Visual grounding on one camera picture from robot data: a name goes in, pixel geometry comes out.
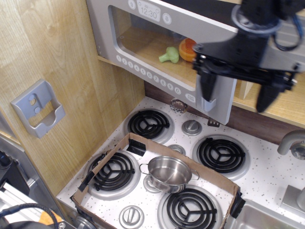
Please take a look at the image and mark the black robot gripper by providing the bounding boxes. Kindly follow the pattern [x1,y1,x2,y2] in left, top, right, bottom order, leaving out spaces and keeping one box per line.
[193,31,305,113]

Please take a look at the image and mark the silver microwave door handle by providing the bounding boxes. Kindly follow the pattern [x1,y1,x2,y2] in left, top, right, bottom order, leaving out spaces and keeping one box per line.
[202,98,217,112]

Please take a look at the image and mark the silver toy microwave door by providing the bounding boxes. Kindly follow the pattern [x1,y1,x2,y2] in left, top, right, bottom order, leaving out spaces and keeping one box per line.
[87,0,237,124]

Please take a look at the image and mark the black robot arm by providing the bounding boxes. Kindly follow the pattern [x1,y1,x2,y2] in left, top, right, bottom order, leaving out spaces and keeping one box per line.
[193,0,305,113]

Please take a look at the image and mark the hanging silver spatula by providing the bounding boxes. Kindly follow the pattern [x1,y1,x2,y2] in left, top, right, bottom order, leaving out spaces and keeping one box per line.
[207,118,220,127]

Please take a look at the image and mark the wooden shelf board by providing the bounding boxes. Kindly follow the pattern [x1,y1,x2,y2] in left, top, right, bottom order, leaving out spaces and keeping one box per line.
[98,54,305,128]

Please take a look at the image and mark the back silver stove knob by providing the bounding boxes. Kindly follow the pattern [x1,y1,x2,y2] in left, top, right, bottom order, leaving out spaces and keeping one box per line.
[182,120,202,136]

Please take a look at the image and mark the silver stove knob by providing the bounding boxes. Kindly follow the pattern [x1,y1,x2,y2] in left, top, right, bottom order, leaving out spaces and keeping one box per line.
[119,205,144,229]
[182,120,202,136]
[168,144,186,156]

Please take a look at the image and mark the hanging silver strainer spoon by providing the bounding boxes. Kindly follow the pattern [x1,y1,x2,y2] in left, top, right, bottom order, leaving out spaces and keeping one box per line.
[170,98,188,114]

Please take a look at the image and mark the orange toy pepper half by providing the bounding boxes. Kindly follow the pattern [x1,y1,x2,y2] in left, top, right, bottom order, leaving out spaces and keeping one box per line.
[178,38,196,62]

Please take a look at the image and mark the back right black burner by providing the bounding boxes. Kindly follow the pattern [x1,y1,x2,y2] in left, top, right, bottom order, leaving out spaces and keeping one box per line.
[193,135,246,174]

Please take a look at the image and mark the black burner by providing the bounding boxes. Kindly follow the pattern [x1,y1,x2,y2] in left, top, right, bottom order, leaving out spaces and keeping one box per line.
[163,188,218,229]
[127,110,171,139]
[193,135,246,174]
[93,152,135,191]

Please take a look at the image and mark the green toy broccoli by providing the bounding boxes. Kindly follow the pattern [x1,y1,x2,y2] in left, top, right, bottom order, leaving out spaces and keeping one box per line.
[159,47,180,63]

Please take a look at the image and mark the silver toy faucet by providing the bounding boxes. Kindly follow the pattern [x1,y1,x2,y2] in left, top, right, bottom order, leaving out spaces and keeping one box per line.
[277,130,305,160]

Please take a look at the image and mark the middle silver stove knob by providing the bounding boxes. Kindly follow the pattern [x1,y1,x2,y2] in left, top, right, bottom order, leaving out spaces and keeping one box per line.
[168,144,186,156]

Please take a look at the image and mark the back left black burner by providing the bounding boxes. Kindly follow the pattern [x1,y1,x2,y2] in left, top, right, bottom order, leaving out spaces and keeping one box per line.
[127,110,171,139]

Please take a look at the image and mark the small stainless steel pot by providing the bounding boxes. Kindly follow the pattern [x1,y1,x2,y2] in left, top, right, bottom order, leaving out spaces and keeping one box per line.
[139,156,200,194]

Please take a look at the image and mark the silver toy sink basin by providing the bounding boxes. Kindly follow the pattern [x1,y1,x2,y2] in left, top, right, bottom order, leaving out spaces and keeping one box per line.
[224,199,305,229]

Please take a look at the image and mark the front right black burner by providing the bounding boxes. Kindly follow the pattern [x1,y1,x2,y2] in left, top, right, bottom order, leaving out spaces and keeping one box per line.
[163,188,218,229]

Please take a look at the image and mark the front left black burner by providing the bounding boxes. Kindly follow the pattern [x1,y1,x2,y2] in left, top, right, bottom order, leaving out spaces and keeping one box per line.
[93,152,135,191]

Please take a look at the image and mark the front silver stove knob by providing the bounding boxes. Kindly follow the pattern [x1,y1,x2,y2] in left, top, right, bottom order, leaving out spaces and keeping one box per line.
[119,205,144,229]

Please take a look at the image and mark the silver oven front knob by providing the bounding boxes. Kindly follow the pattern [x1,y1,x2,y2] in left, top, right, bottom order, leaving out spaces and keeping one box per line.
[76,216,95,229]

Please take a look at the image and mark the brown cardboard frame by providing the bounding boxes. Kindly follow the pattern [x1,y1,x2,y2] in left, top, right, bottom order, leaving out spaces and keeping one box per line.
[71,133,242,229]

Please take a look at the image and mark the grey faucet handle base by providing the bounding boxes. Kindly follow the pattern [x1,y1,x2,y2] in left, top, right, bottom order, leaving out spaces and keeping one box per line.
[280,185,305,218]

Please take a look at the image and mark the grey wall phone holder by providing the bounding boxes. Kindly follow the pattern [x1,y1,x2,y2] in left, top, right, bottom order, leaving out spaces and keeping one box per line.
[10,79,66,138]

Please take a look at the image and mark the black cable loop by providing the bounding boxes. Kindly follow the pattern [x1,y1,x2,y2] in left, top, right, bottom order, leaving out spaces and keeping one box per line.
[0,203,60,229]

